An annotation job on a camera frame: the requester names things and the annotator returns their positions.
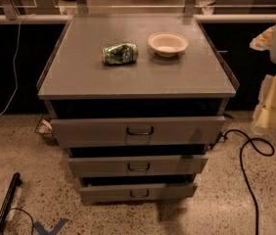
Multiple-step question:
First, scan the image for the black bar on floor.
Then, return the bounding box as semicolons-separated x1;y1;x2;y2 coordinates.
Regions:
0;172;22;235

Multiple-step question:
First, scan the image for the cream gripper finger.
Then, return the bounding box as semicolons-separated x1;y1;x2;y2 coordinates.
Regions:
253;74;276;129
250;26;274;51

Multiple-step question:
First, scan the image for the white cable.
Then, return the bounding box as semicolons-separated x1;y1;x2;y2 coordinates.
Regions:
0;14;34;149

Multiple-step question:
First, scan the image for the blue tape cross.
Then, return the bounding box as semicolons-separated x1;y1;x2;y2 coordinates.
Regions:
33;217;69;235

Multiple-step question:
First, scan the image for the grey bottom drawer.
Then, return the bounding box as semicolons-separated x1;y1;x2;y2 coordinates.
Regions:
79;183;197;203

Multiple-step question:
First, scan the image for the grey drawer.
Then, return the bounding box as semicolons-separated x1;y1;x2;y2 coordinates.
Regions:
79;183;197;203
69;155;207;178
51;117;225;148

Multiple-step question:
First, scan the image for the grey top drawer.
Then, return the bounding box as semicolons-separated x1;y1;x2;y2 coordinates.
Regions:
51;117;225;148

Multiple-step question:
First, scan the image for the grey drawer cabinet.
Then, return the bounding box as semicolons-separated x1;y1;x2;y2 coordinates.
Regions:
35;14;240;205

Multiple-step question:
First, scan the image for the black power cable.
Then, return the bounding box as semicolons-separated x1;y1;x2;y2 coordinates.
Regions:
210;128;276;235

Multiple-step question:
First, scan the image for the thin black floor cable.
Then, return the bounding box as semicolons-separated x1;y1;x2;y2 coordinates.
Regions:
0;198;35;235

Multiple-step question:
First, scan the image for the white paper bowl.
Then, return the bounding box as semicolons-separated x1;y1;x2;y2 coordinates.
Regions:
148;32;188;58

